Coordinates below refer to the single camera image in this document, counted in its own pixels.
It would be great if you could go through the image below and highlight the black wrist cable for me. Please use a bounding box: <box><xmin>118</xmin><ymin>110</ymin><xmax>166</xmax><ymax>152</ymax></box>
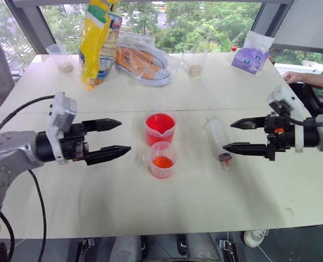
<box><xmin>283</xmin><ymin>112</ymin><xmax>318</xmax><ymax>127</ymax></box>
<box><xmin>0</xmin><ymin>94</ymin><xmax>56</xmax><ymax>136</ymax></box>

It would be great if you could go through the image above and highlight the grey window blind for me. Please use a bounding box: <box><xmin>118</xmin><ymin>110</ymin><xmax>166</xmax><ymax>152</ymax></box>
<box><xmin>250</xmin><ymin>0</ymin><xmax>323</xmax><ymax>55</ymax></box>

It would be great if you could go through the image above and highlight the yellow snack bag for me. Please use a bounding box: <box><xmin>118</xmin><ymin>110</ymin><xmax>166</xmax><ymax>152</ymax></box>
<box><xmin>79</xmin><ymin>0</ymin><xmax>124</xmax><ymax>92</ymax></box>

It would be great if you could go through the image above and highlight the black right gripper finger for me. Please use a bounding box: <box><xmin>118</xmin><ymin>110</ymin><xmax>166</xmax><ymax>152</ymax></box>
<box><xmin>222</xmin><ymin>141</ymin><xmax>269</xmax><ymax>158</ymax></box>
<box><xmin>230</xmin><ymin>115</ymin><xmax>268</xmax><ymax>130</ymax></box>

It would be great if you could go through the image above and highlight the tall clear cup with grains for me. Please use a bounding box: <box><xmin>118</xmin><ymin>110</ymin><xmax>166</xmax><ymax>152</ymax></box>
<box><xmin>181</xmin><ymin>40</ymin><xmax>209</xmax><ymax>79</ymax></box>

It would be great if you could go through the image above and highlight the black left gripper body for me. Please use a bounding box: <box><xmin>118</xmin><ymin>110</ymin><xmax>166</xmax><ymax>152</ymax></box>
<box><xmin>60</xmin><ymin>121</ymin><xmax>91</xmax><ymax>162</ymax></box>

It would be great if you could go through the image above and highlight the purple tissue pack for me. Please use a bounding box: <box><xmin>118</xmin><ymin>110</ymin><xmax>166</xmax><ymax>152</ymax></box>
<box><xmin>231</xmin><ymin>30</ymin><xmax>276</xmax><ymax>75</ymax></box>

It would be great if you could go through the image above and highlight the large cup of red liquid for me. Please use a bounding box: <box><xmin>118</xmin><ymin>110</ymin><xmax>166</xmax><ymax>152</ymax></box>
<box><xmin>144</xmin><ymin>104</ymin><xmax>178</xmax><ymax>147</ymax></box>

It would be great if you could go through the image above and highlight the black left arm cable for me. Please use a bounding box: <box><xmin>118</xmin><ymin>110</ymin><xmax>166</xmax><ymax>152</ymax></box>
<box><xmin>27</xmin><ymin>168</ymin><xmax>47</xmax><ymax>262</ymax></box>

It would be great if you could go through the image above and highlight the small clear measuring cup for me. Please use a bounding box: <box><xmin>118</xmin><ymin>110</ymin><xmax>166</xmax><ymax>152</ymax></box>
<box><xmin>148</xmin><ymin>141</ymin><xmax>178</xmax><ymax>180</ymax></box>

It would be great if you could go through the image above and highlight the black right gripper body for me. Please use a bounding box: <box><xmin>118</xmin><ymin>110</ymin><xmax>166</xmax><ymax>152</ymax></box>
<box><xmin>264</xmin><ymin>111</ymin><xmax>296</xmax><ymax>162</ymax></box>

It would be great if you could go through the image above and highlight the white sneaker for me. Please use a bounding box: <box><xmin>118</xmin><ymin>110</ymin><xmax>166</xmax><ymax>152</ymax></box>
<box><xmin>243</xmin><ymin>228</ymin><xmax>270</xmax><ymax>249</ymax></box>

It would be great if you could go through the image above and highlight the black device with screen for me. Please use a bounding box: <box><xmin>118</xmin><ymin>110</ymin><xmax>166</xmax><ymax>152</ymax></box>
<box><xmin>301</xmin><ymin>82</ymin><xmax>323</xmax><ymax>113</ymax></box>

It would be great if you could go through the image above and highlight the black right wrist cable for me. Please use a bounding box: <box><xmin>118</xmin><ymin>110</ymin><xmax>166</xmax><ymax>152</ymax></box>
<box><xmin>283</xmin><ymin>112</ymin><xmax>318</xmax><ymax>127</ymax></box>

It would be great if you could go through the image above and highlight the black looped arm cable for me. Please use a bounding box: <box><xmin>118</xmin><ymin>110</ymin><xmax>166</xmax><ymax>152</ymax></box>
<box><xmin>0</xmin><ymin>211</ymin><xmax>16</xmax><ymax>262</ymax></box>

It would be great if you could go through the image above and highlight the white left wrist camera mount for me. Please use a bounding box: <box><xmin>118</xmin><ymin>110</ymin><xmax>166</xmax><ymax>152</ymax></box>
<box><xmin>46</xmin><ymin>92</ymin><xmax>77</xmax><ymax>166</ymax></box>

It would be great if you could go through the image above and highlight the black strap buckle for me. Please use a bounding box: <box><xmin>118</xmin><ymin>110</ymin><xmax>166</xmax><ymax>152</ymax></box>
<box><xmin>75</xmin><ymin>236</ymin><xmax>95</xmax><ymax>262</ymax></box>
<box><xmin>218</xmin><ymin>238</ymin><xmax>237</xmax><ymax>262</ymax></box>

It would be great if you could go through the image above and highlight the bystander bare hand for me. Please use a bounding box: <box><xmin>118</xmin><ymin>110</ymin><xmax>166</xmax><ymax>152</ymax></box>
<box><xmin>282</xmin><ymin>71</ymin><xmax>304</xmax><ymax>85</ymax></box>

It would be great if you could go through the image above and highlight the orange sneaker in plastic bag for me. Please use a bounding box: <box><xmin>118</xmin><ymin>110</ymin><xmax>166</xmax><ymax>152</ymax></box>
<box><xmin>114</xmin><ymin>33</ymin><xmax>174</xmax><ymax>88</ymax></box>

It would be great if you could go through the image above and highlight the clear plastic syringe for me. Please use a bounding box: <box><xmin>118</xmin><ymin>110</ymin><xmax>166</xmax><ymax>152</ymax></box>
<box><xmin>204</xmin><ymin>115</ymin><xmax>234</xmax><ymax>172</ymax></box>

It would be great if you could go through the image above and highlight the short clear cup with grains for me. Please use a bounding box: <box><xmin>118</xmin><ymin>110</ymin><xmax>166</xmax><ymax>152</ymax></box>
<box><xmin>46</xmin><ymin>43</ymin><xmax>75</xmax><ymax>73</ymax></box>

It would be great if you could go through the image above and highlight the grey window pillar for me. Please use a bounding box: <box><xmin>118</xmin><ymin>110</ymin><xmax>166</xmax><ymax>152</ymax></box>
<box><xmin>4</xmin><ymin>0</ymin><xmax>56</xmax><ymax>56</ymax></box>

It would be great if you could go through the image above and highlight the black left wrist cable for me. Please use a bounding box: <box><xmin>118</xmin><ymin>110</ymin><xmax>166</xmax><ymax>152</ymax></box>
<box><xmin>0</xmin><ymin>94</ymin><xmax>56</xmax><ymax>136</ymax></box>

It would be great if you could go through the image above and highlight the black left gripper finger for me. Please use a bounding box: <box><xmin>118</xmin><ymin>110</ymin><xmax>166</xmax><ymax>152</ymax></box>
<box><xmin>84</xmin><ymin>145</ymin><xmax>132</xmax><ymax>166</ymax></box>
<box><xmin>82</xmin><ymin>118</ymin><xmax>123</xmax><ymax>133</ymax></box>

